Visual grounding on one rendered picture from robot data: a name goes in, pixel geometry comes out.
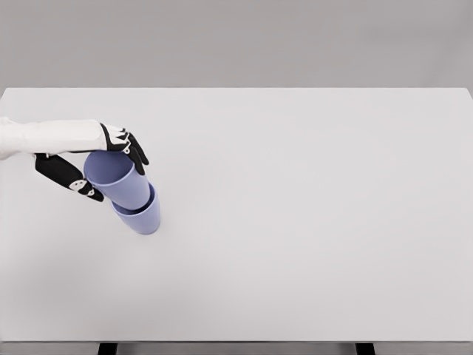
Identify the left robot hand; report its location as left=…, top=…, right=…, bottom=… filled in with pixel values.
left=24, top=119, right=151, bottom=203

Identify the lavender plastic cup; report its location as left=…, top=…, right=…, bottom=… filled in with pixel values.
left=111, top=182, right=161, bottom=236
left=83, top=151, right=152, bottom=212

